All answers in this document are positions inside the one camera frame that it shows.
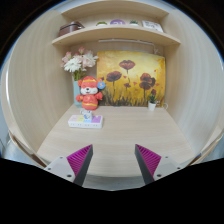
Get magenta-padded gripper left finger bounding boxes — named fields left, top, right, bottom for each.
left=44, top=143, right=94, bottom=187

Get white light bar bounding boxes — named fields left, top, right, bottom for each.
left=97, top=38, right=156, bottom=46

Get red plush mouse toy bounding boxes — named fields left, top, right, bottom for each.
left=75, top=76, right=107, bottom=111

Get small succulent in white pot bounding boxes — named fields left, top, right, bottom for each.
left=147, top=94, right=158, bottom=112

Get white power strip, pastel panels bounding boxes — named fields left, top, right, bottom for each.
left=67, top=114, right=104, bottom=130

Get yellow poppy flower painting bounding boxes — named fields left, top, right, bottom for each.
left=96, top=50, right=167, bottom=108

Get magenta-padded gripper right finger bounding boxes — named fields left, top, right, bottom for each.
left=134, top=143, right=183, bottom=185

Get pink and white flower bouquet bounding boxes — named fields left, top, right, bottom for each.
left=60, top=46, right=99, bottom=82

